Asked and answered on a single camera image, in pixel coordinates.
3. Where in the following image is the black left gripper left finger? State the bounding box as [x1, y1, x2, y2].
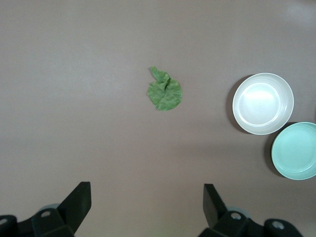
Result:
[16, 181, 92, 237]

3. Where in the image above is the green lettuce leaf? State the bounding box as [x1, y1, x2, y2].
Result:
[147, 66, 184, 113]

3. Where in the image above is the mint green plate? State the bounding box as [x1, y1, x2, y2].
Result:
[271, 121, 316, 180]

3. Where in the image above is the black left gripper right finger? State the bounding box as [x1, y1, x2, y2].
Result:
[198, 183, 265, 237]

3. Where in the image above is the beige plate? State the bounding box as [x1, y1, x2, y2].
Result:
[232, 73, 295, 135]

